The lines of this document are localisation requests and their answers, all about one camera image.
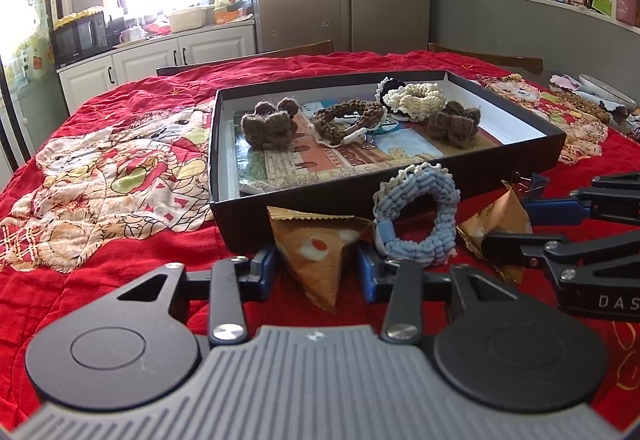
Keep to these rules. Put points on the black shallow box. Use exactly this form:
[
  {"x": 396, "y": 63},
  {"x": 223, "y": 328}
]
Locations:
[{"x": 310, "y": 176}]

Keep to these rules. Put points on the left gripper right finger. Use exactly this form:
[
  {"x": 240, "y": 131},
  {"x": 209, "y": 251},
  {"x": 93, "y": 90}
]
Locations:
[{"x": 492, "y": 344}]

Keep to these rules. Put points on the brown knitted bow right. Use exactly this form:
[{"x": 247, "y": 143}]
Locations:
[{"x": 454, "y": 124}]

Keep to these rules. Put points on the wooden bead trivet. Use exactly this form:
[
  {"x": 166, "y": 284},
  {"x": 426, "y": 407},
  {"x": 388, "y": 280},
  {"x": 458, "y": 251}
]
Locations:
[{"x": 583, "y": 105}]

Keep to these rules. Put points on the brown snack packet with egg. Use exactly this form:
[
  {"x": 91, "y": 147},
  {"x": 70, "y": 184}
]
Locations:
[{"x": 315, "y": 248}]

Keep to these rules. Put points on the white kitchen cabinet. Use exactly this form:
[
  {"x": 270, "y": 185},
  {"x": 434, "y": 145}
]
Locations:
[{"x": 88, "y": 78}]

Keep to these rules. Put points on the brown knitted bow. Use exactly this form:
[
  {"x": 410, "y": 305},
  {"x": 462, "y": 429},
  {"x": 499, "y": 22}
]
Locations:
[
  {"x": 271, "y": 127},
  {"x": 454, "y": 124}
]

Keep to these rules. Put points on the brown knitted bow left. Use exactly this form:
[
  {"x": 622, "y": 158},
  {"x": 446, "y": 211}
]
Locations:
[{"x": 271, "y": 127}]

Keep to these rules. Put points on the black microwave oven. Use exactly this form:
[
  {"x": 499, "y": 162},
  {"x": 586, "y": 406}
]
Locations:
[{"x": 79, "y": 39}]

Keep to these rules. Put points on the wooden chair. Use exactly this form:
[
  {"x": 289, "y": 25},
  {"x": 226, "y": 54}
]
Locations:
[
  {"x": 534, "y": 66},
  {"x": 320, "y": 48}
]

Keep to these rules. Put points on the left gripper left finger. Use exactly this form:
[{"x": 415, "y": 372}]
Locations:
[{"x": 141, "y": 342}]

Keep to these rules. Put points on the wooden chair back right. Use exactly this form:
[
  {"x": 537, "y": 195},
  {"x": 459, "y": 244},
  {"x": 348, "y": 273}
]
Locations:
[{"x": 534, "y": 66}]

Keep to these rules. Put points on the white mug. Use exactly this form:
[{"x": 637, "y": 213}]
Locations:
[{"x": 133, "y": 33}]

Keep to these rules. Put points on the white plate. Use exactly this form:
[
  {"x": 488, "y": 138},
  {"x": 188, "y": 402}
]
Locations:
[{"x": 605, "y": 91}]

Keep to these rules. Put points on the cream plastic basin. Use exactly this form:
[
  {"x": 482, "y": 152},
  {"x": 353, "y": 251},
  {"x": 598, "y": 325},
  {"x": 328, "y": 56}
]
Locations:
[{"x": 187, "y": 19}]

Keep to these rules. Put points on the wooden chair back left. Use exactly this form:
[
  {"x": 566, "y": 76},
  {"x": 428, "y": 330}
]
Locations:
[{"x": 320, "y": 48}]

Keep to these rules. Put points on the pink thermos bottle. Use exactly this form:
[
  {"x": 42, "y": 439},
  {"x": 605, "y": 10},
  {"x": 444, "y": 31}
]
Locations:
[{"x": 627, "y": 11}]

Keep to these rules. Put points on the red bear-print quilt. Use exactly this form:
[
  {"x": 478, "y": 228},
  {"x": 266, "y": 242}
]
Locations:
[{"x": 120, "y": 189}]

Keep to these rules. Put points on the cream knitted scrunchie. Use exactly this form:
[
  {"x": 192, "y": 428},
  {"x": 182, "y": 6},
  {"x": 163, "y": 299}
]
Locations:
[{"x": 410, "y": 102}]

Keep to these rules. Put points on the dark brown knitted scrunchie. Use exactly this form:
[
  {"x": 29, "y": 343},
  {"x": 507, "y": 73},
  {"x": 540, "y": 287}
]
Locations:
[{"x": 347, "y": 120}]

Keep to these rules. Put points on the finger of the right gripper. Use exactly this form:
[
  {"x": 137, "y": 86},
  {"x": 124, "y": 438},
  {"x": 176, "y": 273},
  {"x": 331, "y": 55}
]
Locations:
[
  {"x": 614, "y": 197},
  {"x": 538, "y": 250}
]

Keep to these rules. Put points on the blue knitted scrunchie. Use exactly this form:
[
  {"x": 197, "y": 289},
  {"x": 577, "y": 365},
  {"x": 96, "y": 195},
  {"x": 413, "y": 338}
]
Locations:
[{"x": 415, "y": 215}]

